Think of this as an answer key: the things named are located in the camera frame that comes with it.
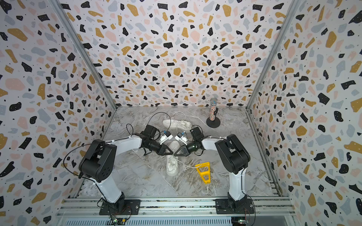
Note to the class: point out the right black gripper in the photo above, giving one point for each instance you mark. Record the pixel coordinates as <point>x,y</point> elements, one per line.
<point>184,149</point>

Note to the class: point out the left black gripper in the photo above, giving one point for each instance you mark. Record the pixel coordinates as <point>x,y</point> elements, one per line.
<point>161,151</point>

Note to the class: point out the sneaker white shoelace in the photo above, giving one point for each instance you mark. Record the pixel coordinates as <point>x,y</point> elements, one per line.
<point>178,115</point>
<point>183,163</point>

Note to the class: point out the white knit sneaker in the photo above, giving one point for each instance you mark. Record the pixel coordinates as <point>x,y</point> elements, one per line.
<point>174,146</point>
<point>173,124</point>

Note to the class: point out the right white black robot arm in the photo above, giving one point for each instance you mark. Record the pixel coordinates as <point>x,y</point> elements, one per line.
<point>233,155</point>

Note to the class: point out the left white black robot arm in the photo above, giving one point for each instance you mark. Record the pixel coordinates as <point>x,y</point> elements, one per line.
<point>98,162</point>

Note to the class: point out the yellow plastic triangular stand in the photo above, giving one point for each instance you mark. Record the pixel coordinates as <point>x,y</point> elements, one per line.
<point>204,172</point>

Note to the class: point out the sprinkle tube on black base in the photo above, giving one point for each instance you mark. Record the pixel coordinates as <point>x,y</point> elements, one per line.
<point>213,121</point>

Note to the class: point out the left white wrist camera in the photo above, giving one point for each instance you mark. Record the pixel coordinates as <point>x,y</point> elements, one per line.
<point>166,136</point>

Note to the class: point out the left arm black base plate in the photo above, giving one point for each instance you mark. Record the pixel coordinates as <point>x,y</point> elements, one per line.
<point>122,207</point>

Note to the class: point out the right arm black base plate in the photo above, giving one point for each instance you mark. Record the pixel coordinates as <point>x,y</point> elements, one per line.
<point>230,206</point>

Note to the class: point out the front aluminium rail frame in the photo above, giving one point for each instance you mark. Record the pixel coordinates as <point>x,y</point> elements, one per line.
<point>178,211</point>

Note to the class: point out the right aluminium corner post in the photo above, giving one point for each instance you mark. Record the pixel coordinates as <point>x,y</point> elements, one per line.
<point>289,17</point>

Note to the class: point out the aluminium corner post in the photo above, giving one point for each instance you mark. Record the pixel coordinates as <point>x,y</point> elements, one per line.
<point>80,48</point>
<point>289,17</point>

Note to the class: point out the left aluminium corner post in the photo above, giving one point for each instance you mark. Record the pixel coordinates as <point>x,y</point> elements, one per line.
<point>80,48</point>

